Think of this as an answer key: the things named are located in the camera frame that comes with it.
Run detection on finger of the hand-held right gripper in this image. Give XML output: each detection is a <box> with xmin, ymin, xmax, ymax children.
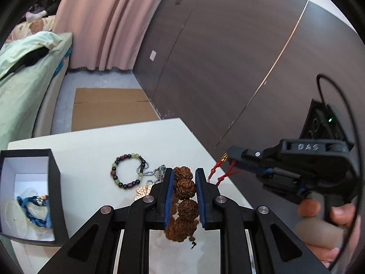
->
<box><xmin>226</xmin><ymin>145</ymin><xmax>264</xmax><ymax>172</ymax></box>

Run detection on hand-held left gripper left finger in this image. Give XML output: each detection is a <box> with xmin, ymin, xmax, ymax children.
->
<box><xmin>37</xmin><ymin>169</ymin><xmax>175</xmax><ymax>274</ymax></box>

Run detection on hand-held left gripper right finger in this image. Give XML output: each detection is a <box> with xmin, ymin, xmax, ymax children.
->
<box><xmin>195</xmin><ymin>168</ymin><xmax>331</xmax><ymax>274</ymax></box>

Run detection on brown rudraksha bead bracelet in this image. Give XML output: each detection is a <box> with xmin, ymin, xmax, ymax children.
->
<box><xmin>165</xmin><ymin>166</ymin><xmax>198</xmax><ymax>249</ymax></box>

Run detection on silver ball chain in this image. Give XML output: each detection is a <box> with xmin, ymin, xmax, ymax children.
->
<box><xmin>138</xmin><ymin>161</ymin><xmax>167</xmax><ymax>183</ymax></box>

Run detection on red cord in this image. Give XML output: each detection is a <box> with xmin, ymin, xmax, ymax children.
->
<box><xmin>208</xmin><ymin>153</ymin><xmax>243</xmax><ymax>187</ymax></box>

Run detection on gold pendant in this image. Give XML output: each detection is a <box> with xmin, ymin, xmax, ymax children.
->
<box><xmin>134</xmin><ymin>180</ymin><xmax>153</xmax><ymax>202</ymax></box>

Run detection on black and green bead bracelet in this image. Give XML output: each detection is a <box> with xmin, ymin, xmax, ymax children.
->
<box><xmin>110</xmin><ymin>153</ymin><xmax>146</xmax><ymax>189</ymax></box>

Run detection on black jewelry box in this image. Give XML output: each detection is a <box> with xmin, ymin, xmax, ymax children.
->
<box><xmin>0</xmin><ymin>148</ymin><xmax>69</xmax><ymax>247</ymax></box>

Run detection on person's right hand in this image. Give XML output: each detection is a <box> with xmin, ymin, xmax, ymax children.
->
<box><xmin>295</xmin><ymin>198</ymin><xmax>361</xmax><ymax>264</ymax></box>

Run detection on brown cardboard sheet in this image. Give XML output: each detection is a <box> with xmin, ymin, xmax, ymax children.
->
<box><xmin>71</xmin><ymin>88</ymin><xmax>160</xmax><ymax>132</ymax></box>

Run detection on pale jade bangle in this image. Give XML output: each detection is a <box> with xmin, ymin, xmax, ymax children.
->
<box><xmin>4</xmin><ymin>188</ymin><xmax>47</xmax><ymax>236</ymax></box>

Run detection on bed with green sheet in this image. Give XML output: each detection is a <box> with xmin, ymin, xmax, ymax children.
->
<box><xmin>0</xmin><ymin>31</ymin><xmax>73</xmax><ymax>149</ymax></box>

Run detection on pink curtain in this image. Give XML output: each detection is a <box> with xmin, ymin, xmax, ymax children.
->
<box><xmin>54</xmin><ymin>0</ymin><xmax>173</xmax><ymax>72</ymax></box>

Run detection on black garment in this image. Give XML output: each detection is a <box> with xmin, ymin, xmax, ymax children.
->
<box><xmin>11</xmin><ymin>47</ymin><xmax>49</xmax><ymax>72</ymax></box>

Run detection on light green duvet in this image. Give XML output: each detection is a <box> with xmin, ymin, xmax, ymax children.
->
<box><xmin>0</xmin><ymin>31</ymin><xmax>64</xmax><ymax>80</ymax></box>

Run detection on patterned pillow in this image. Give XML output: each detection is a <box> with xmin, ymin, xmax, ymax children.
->
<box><xmin>8</xmin><ymin>16</ymin><xmax>56</xmax><ymax>39</ymax></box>

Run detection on white sock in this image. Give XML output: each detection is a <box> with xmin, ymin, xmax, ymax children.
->
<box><xmin>26</xmin><ymin>9</ymin><xmax>47</xmax><ymax>22</ymax></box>

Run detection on hanging dark clothes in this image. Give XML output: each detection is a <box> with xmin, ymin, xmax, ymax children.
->
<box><xmin>34</xmin><ymin>0</ymin><xmax>67</xmax><ymax>16</ymax></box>

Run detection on black cable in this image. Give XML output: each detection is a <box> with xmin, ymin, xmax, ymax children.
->
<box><xmin>316</xmin><ymin>74</ymin><xmax>360</xmax><ymax>263</ymax></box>

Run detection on blue rope bracelet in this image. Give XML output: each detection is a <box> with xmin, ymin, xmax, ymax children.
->
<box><xmin>16</xmin><ymin>195</ymin><xmax>52</xmax><ymax>229</ymax></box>

